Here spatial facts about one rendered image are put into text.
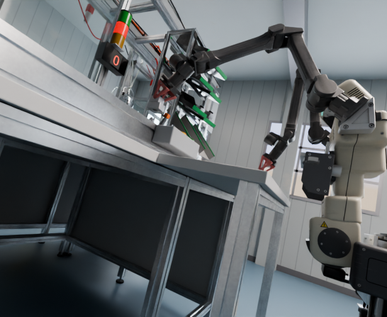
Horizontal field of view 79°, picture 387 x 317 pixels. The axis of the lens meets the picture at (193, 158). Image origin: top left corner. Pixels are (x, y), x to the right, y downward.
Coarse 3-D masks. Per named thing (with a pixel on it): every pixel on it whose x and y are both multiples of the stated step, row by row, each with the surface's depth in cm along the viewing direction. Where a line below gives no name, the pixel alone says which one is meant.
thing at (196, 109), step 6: (180, 96) 126; (186, 96) 141; (192, 96) 138; (180, 102) 127; (186, 102) 122; (192, 102) 137; (192, 108) 119; (198, 108) 122; (198, 114) 129; (204, 114) 127
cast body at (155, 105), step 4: (152, 96) 102; (160, 96) 103; (152, 100) 102; (156, 100) 101; (160, 100) 102; (164, 100) 105; (148, 104) 102; (152, 104) 101; (156, 104) 100; (160, 104) 100; (148, 108) 103; (152, 108) 101; (156, 108) 100; (160, 108) 101; (164, 108) 103; (160, 112) 104
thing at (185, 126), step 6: (168, 108) 129; (174, 120) 124; (180, 120) 121; (186, 120) 136; (180, 126) 120; (186, 126) 135; (192, 126) 132; (186, 132) 117; (192, 132) 131; (192, 138) 130; (198, 138) 128; (198, 144) 127; (198, 150) 126
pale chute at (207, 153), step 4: (196, 128) 150; (196, 132) 149; (200, 132) 147; (200, 136) 146; (204, 140) 144; (204, 144) 143; (208, 148) 140; (204, 152) 140; (208, 152) 140; (212, 152) 138; (204, 156) 135; (208, 156) 139; (212, 156) 137
